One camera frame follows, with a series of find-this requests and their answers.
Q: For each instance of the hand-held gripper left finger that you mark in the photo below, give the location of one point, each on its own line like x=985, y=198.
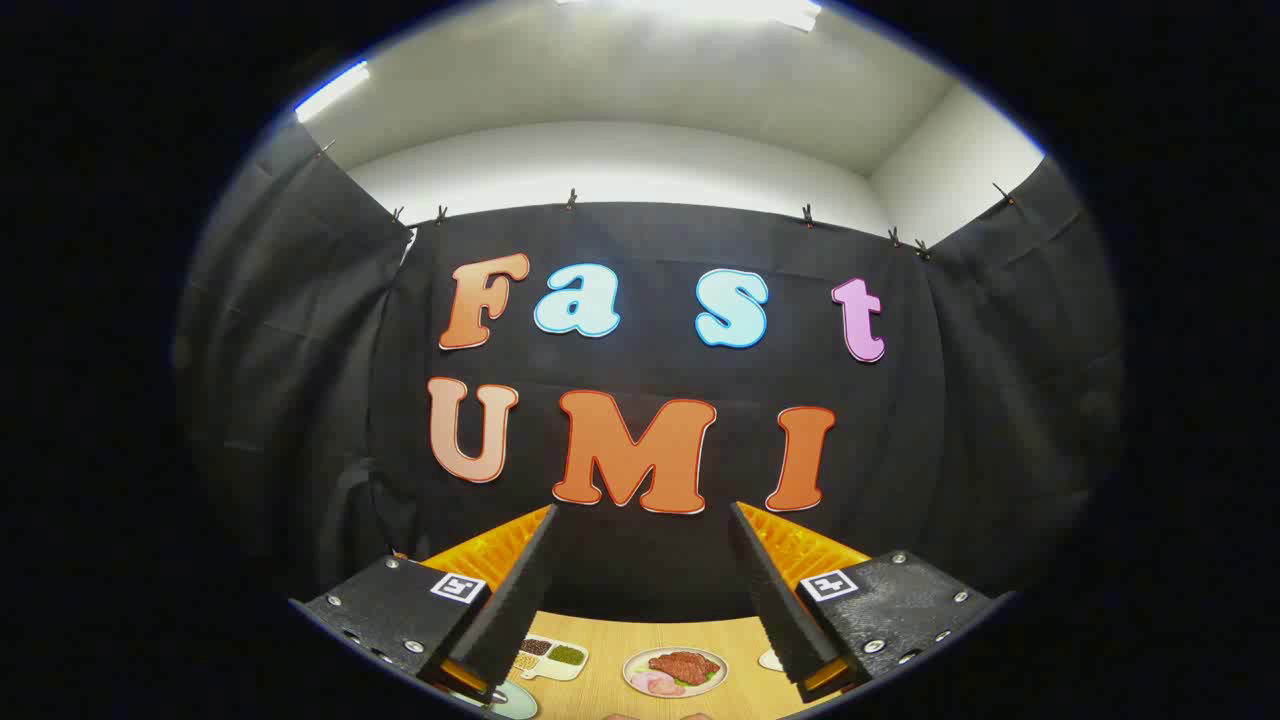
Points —
x=512, y=612

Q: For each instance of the beige plate with meat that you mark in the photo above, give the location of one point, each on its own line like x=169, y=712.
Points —
x=636, y=662

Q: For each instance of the pile of green mung beans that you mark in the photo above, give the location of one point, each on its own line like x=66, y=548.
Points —
x=566, y=655

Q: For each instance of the light blue plate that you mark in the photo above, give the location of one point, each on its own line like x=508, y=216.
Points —
x=518, y=703

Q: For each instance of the small white coaster dish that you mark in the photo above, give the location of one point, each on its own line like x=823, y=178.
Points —
x=770, y=660

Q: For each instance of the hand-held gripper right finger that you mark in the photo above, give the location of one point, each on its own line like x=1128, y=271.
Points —
x=776, y=600

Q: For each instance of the pile of yellow soybeans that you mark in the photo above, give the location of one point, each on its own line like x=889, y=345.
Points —
x=526, y=662

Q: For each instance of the brown meat steak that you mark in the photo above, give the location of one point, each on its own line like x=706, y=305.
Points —
x=680, y=665

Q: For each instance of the short ceiling light strip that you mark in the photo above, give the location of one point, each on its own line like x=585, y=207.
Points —
x=331, y=91

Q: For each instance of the white divided tray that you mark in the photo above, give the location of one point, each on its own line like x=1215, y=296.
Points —
x=556, y=672

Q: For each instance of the pile of dark red beans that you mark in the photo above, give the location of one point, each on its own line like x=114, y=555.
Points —
x=536, y=647

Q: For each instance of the pink ham slice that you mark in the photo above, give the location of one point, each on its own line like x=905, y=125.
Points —
x=655, y=684

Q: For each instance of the row of black cloth clips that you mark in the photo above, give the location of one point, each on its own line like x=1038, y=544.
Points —
x=571, y=199

